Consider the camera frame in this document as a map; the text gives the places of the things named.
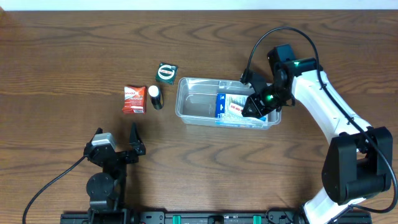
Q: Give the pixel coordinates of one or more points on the blue medicine box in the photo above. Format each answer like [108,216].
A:
[229,108]

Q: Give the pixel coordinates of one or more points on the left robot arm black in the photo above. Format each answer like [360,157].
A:
[106,189]

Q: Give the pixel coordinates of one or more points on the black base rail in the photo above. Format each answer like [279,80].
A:
[158,217]

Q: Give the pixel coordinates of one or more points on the green Zam-Buk box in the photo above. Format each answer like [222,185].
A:
[166,73]

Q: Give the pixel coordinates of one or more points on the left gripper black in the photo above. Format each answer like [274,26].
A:
[119,155]

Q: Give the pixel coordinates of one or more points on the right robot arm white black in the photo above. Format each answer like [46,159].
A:
[358,164]

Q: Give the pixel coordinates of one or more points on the clear plastic container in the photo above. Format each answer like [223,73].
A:
[196,100]

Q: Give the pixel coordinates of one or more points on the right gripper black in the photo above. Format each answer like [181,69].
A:
[259,94]

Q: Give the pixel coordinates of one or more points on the dark bottle white cap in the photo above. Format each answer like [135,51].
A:
[156,97]

